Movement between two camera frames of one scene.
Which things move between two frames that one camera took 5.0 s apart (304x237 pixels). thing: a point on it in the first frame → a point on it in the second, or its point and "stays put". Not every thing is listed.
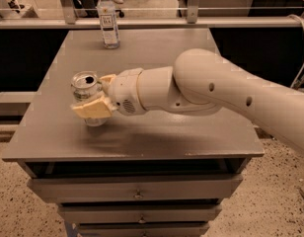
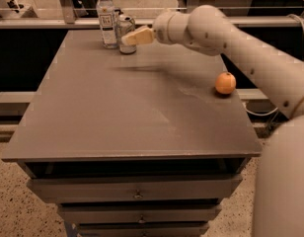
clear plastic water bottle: [108, 19] stays put
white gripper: [124, 91] → [162, 32]
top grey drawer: [165, 188] stays put
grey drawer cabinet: [146, 174] stays put
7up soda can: [87, 85] → [125, 25]
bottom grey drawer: [143, 229] stays put
